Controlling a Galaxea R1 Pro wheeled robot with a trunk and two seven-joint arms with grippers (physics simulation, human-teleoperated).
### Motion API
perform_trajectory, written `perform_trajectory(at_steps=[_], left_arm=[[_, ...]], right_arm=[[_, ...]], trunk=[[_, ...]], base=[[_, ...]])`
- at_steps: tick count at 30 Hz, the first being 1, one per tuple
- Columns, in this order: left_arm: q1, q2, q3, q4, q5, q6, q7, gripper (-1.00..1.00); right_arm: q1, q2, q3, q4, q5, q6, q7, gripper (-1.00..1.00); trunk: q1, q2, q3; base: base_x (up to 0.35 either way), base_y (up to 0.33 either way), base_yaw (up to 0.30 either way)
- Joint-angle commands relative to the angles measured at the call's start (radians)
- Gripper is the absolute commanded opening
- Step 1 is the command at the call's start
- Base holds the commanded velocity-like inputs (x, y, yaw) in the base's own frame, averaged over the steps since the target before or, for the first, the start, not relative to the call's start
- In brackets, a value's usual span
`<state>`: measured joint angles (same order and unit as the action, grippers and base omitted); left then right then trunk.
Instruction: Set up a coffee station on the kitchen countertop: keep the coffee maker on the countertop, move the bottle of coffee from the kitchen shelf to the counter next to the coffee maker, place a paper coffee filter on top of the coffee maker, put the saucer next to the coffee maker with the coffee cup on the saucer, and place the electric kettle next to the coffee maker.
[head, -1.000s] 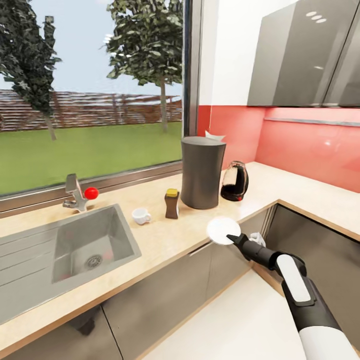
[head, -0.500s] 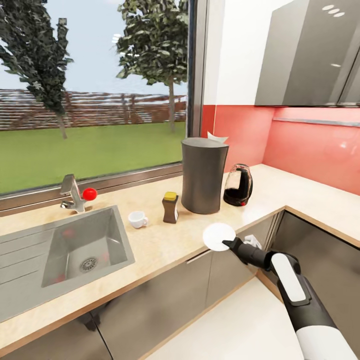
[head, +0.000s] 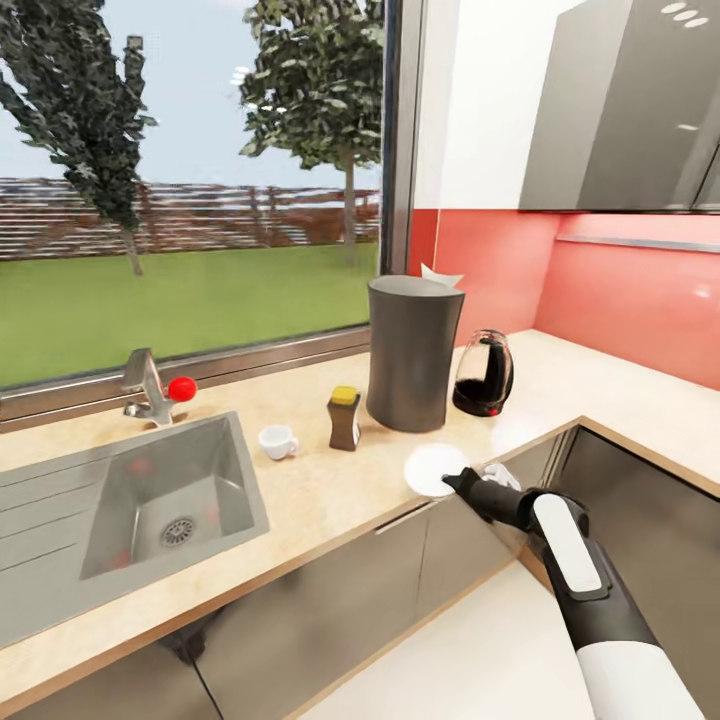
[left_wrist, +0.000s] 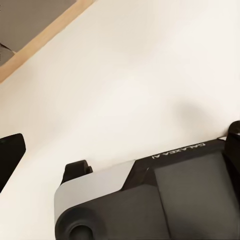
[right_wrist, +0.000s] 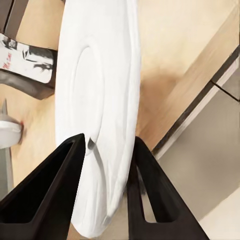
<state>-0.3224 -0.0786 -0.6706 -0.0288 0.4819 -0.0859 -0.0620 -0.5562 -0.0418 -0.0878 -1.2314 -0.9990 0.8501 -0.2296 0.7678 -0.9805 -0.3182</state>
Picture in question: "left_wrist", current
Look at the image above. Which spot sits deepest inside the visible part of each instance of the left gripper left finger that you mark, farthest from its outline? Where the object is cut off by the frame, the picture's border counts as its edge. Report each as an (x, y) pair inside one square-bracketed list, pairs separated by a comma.
[(12, 150)]

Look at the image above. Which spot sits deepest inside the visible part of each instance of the cabinet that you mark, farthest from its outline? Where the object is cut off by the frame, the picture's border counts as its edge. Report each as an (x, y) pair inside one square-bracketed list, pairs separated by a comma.
[(22, 20)]

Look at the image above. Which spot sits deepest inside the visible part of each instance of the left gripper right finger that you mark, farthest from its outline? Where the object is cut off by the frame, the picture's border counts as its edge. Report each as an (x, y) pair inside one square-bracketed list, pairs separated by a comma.
[(232, 148)]

